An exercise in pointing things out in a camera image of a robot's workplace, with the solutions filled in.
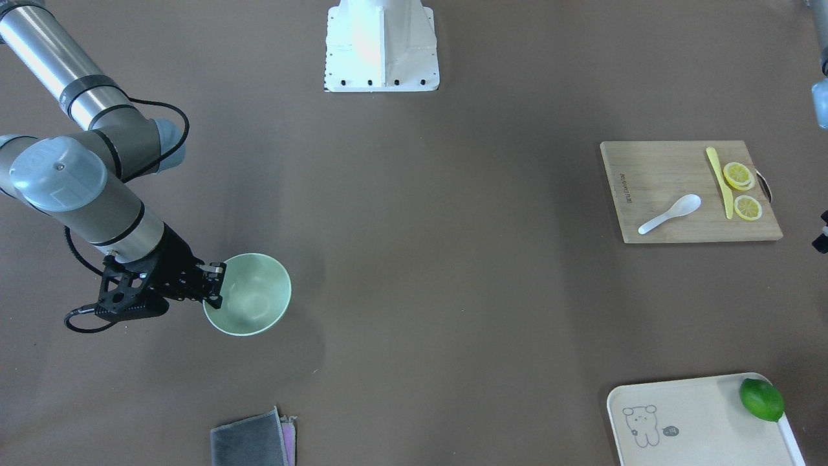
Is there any yellow plastic knife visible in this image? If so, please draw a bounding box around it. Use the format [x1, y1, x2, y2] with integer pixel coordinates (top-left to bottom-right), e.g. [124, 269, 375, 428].
[706, 146, 734, 220]

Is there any lemon slice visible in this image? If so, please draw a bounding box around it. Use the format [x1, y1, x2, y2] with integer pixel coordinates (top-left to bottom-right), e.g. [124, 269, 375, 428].
[722, 162, 756, 192]
[734, 195, 763, 221]

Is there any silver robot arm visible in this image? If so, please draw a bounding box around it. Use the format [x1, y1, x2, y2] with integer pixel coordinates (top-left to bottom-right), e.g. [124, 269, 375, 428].
[2, 1, 225, 315]

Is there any light green bowl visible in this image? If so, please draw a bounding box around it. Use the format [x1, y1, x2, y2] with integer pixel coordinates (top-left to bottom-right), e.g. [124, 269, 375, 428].
[203, 252, 292, 337]

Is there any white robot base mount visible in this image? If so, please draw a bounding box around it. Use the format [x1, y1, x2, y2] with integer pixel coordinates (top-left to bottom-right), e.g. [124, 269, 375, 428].
[323, 1, 441, 93]

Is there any bamboo cutting board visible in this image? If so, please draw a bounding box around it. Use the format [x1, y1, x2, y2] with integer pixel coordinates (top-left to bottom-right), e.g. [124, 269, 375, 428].
[600, 140, 783, 244]

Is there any beige rabbit tray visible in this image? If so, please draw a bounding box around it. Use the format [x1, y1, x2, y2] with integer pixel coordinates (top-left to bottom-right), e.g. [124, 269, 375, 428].
[606, 372, 805, 465]

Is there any green lime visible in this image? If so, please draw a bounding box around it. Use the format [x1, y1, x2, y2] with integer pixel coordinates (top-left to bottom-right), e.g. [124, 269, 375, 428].
[739, 378, 785, 423]

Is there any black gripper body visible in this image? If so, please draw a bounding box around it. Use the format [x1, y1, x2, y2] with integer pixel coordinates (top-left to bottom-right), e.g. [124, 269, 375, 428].
[140, 225, 215, 301]

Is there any folded grey cloth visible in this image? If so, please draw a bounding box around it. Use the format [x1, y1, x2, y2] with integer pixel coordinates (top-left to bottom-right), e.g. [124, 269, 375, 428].
[210, 407, 298, 465]

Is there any white plastic spoon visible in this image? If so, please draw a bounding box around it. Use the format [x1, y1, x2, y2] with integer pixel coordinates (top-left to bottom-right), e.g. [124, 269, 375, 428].
[638, 194, 702, 235]

